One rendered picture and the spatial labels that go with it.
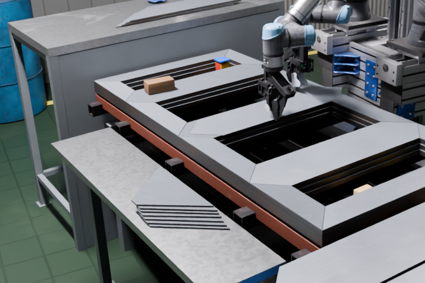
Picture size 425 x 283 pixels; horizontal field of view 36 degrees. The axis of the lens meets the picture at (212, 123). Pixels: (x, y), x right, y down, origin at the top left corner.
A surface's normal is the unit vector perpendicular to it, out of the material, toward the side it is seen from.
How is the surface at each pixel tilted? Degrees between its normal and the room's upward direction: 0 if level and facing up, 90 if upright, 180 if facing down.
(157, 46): 90
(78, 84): 90
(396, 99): 90
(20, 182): 0
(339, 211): 0
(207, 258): 0
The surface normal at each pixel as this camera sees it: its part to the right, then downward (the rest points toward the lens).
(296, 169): -0.05, -0.92
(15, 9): 0.81, 0.19
